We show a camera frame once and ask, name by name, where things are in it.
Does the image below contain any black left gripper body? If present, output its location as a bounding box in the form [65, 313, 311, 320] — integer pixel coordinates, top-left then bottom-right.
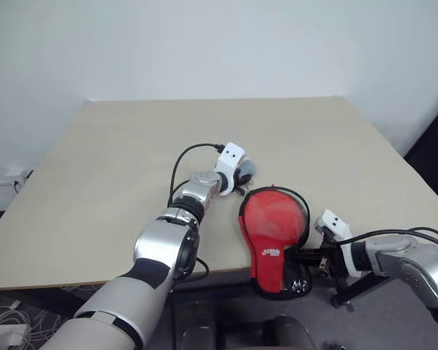
[234, 168, 253, 189]

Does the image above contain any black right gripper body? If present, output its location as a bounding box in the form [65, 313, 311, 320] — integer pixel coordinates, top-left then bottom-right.
[315, 239, 346, 281]

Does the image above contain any red table tennis paddle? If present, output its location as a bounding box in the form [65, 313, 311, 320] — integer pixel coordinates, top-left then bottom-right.
[242, 189, 308, 249]

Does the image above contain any black red paddle case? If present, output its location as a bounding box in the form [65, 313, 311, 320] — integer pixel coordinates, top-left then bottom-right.
[237, 185, 314, 300]

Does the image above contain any pale blue white ball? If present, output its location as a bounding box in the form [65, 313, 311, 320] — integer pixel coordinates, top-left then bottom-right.
[240, 157, 258, 183]

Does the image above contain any dark grey rounded shape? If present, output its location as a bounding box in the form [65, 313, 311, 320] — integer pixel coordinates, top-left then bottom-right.
[264, 315, 317, 350]
[182, 302, 220, 350]

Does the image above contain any black object with orange mark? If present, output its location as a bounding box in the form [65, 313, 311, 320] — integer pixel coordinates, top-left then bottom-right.
[403, 82, 438, 211]

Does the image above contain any white power strip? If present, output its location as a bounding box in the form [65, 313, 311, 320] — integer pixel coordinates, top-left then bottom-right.
[0, 323, 27, 346]

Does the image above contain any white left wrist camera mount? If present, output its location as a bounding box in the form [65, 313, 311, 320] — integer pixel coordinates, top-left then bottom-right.
[215, 142, 247, 197]

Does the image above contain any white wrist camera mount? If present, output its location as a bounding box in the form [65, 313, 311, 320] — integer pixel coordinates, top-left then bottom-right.
[215, 142, 247, 197]
[313, 209, 364, 280]

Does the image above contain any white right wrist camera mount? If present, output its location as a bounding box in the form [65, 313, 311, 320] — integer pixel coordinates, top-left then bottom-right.
[313, 209, 364, 280]

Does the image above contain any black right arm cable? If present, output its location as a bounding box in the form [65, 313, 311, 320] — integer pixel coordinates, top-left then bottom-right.
[345, 226, 438, 256]

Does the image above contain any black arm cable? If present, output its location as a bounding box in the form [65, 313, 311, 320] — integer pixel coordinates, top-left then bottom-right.
[167, 142, 226, 281]
[345, 226, 438, 256]

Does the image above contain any black table leg frame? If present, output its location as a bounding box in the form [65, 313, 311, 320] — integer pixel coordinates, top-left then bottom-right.
[330, 271, 390, 311]
[7, 287, 91, 322]

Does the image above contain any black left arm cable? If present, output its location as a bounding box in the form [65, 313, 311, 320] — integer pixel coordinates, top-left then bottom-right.
[167, 142, 226, 281]

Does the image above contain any white wall socket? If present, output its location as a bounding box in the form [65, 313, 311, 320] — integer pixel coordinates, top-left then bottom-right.
[5, 167, 34, 193]

